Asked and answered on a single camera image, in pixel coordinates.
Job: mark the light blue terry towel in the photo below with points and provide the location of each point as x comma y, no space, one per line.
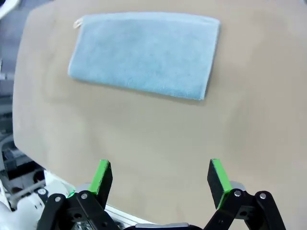
144,55

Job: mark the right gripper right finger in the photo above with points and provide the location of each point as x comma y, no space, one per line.
217,187

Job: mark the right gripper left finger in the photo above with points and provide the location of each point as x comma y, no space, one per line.
102,189

